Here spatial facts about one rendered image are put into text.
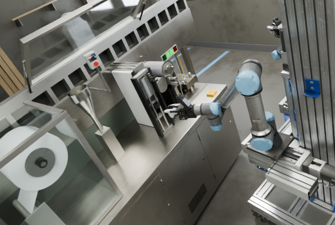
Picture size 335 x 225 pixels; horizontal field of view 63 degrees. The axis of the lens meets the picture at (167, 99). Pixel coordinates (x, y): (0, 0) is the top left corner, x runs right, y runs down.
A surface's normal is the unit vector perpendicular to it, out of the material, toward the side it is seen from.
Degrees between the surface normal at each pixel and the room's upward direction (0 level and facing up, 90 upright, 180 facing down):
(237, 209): 0
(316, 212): 0
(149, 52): 90
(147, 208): 90
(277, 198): 0
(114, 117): 90
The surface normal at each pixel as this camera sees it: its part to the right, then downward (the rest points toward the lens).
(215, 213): -0.35, -0.80
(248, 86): -0.41, 0.48
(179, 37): 0.73, 0.10
